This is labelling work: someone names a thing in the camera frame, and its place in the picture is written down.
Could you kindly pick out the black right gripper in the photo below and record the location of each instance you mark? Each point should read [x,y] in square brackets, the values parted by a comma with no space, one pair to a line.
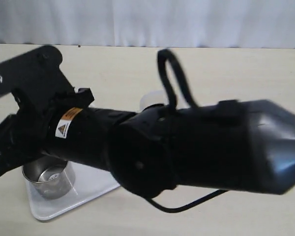
[53,118]

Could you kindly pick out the steel mug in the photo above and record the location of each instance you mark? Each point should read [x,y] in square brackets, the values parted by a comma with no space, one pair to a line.
[50,176]

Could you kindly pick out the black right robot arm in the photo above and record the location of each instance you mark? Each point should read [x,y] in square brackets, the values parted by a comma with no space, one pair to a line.
[243,146]

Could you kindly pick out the white plastic tray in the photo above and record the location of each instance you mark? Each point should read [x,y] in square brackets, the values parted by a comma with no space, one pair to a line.
[90,184]

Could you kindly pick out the translucent plastic container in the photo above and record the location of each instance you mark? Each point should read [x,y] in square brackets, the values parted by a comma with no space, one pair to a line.
[153,97]

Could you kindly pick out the white curtain backdrop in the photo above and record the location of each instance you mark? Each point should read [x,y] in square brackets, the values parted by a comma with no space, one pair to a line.
[150,23]

